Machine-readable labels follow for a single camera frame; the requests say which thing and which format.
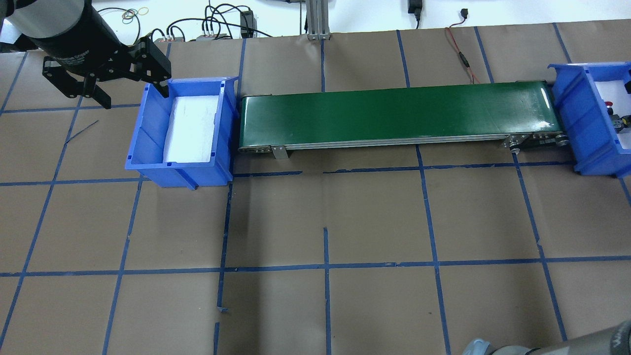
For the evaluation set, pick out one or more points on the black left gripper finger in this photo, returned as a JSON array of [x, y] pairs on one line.
[[93, 91], [150, 64]]

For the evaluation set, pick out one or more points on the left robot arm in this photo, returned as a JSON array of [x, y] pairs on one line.
[[36, 17]]

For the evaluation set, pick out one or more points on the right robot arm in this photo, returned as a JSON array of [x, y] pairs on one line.
[[610, 341]]

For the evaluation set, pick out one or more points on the white foam pad left bin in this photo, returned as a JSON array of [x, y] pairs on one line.
[[191, 129]]

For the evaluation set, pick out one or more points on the aluminium frame post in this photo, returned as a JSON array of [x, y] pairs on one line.
[[317, 20]]

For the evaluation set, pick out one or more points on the rubber bands on desk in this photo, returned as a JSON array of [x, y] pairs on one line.
[[131, 14]]

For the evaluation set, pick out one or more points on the red push button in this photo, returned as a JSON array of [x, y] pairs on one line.
[[621, 124]]

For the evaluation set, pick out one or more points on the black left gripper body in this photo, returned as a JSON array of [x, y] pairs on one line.
[[75, 33]]

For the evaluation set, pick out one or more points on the blue bin right side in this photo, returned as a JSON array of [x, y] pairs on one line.
[[593, 140]]

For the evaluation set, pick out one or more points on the white foam pad right bin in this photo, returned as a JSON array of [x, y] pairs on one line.
[[616, 92]]

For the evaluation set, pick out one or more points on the black power adapter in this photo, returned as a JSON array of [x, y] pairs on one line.
[[247, 24]]

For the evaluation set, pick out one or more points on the green conveyor belt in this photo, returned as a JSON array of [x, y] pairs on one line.
[[520, 115]]

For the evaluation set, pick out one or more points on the white foam pad bin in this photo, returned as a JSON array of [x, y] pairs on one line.
[[191, 129], [616, 92]]

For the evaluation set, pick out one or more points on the blue bin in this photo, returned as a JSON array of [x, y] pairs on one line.
[[593, 140], [146, 150]]

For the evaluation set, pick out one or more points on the blue bin left side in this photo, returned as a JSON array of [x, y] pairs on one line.
[[146, 150]]

